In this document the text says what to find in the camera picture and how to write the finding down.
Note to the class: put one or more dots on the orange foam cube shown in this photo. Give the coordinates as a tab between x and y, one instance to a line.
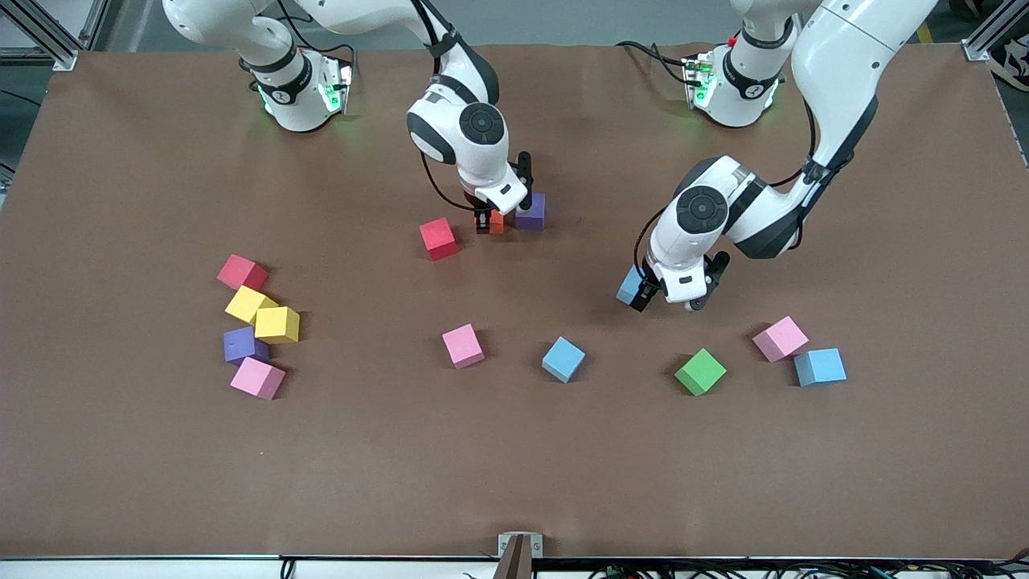
498	223

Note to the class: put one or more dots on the blue foam cube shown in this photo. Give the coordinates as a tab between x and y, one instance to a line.
820	367
563	359
629	285

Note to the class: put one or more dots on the purple foam cube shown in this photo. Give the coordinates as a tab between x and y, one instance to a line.
241	344
532	213

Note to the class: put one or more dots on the yellow foam cube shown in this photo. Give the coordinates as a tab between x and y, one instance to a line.
248	303
277	324

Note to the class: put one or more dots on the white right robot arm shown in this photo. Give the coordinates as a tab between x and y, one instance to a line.
301	108

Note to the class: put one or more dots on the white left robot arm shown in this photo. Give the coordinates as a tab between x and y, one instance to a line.
735	104

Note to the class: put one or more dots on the green foam cube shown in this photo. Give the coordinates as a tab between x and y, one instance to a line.
700	371

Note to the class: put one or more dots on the pale pink foam cube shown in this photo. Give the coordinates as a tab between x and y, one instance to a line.
780	338

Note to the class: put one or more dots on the base connector plate green light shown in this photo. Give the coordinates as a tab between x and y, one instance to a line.
698	80
338	87

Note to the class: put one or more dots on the rose red foam cube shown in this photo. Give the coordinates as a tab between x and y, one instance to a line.
241	272

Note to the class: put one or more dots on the black white patterned object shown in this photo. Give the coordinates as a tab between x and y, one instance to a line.
1013	64

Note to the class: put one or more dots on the grey metal mounting bracket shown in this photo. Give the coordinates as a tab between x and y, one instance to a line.
520	547

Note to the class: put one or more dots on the aluminium frame profile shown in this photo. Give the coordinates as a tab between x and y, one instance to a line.
40	58
989	36

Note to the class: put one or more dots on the white table edge rail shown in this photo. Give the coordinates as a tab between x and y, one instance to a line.
145	569

